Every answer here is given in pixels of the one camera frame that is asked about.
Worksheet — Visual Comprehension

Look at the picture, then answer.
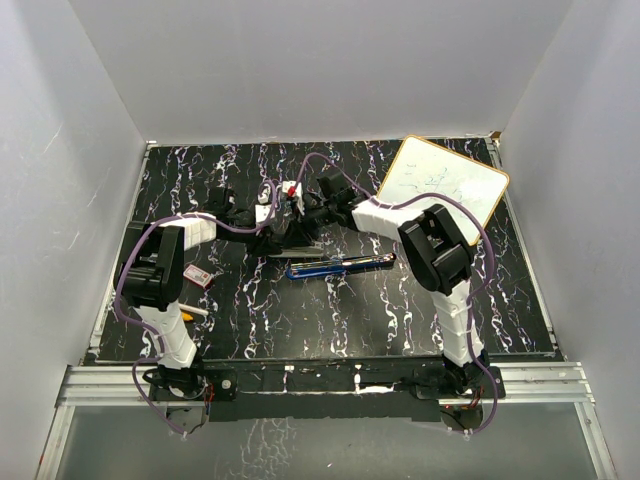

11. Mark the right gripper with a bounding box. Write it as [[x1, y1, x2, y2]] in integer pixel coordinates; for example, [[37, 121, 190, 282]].
[[283, 198, 337, 247]]

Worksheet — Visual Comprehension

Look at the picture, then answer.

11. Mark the red staple box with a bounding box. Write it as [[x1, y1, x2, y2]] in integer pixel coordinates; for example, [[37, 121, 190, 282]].
[[183, 265, 213, 289]]

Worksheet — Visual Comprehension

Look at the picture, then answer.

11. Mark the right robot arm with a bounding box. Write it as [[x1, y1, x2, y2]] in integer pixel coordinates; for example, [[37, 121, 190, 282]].
[[283, 173, 489, 397]]

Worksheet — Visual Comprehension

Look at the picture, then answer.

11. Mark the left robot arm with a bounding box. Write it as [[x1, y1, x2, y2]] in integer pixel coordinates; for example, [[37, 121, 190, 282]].
[[114, 181, 279, 399]]

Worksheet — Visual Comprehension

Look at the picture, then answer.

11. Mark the white marker pen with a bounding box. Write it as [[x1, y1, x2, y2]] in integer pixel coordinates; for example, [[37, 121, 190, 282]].
[[179, 303, 209, 317]]

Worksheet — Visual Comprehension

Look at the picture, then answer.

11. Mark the yellow framed whiteboard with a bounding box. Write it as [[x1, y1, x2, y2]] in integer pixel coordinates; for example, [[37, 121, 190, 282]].
[[365, 135, 510, 226]]

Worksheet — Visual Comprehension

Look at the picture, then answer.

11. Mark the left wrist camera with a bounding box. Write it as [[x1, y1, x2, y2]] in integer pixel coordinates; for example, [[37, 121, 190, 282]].
[[254, 184, 277, 224]]

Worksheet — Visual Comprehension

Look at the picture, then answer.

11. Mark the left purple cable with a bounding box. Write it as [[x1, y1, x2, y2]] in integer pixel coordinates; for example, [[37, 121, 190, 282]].
[[114, 179, 281, 436]]

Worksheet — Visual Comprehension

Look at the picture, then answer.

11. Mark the purple cable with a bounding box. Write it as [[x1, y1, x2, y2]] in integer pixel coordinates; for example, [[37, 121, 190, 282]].
[[294, 152, 501, 436], [114, 179, 281, 436]]

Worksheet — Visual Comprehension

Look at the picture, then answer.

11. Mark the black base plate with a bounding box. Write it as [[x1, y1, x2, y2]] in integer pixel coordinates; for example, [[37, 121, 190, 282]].
[[142, 356, 505, 427]]

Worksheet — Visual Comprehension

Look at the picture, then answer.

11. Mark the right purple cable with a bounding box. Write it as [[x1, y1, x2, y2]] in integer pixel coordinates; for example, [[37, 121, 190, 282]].
[[294, 152, 501, 436]]

